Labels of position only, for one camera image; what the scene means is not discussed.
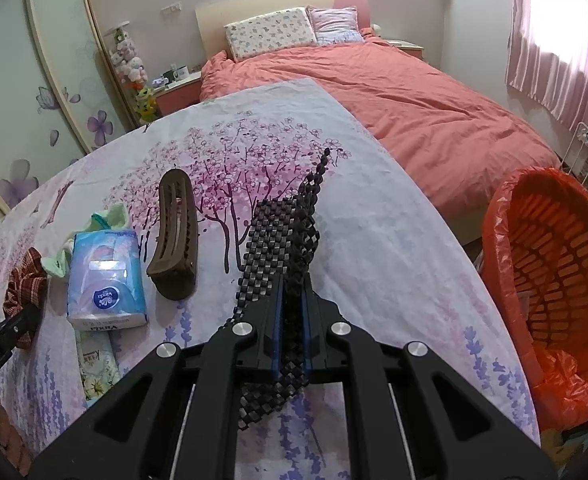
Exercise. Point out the pink nightstand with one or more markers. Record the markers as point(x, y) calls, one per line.
point(178, 97)

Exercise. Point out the flower print wardrobe door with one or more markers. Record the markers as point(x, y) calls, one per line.
point(13, 60)

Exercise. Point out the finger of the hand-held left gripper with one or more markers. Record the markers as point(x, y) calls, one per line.
point(21, 325)

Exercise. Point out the brown hair clip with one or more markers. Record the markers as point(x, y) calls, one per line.
point(176, 235)

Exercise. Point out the light green cloth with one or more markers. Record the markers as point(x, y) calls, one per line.
point(115, 216)

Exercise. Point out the pink curtain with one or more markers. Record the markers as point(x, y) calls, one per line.
point(559, 35)

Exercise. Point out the person's left hand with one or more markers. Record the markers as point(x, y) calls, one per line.
point(1, 425)

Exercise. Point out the wall socket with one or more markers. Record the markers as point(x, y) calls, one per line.
point(170, 9)

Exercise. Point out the black checkered mesh strip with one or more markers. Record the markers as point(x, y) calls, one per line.
point(284, 240)

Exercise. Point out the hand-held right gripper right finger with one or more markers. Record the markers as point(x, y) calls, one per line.
point(307, 320)

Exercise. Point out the blue tissue packet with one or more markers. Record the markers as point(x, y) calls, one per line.
point(106, 280)

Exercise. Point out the red plaid scrunchie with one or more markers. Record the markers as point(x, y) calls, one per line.
point(23, 280)

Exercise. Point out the orange plastic basket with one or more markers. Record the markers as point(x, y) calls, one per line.
point(554, 270)

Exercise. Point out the bed with pink duvet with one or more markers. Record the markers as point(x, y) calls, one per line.
point(424, 110)

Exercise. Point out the yellow green plush toy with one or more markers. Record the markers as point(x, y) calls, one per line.
point(145, 102)

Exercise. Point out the wooden nightstand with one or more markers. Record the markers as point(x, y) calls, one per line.
point(406, 46)

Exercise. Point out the pink striped pillow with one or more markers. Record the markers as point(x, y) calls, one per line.
point(334, 22)

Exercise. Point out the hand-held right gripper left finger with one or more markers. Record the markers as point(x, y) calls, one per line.
point(274, 320)

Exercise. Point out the floral wipes packet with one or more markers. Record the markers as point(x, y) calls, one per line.
point(96, 365)

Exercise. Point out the hanging plush toys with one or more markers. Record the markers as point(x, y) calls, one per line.
point(126, 55)

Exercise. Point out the white floral pillow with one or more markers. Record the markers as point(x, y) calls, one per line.
point(269, 32)

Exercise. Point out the cream and pink bed headboard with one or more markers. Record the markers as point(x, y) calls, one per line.
point(254, 7)

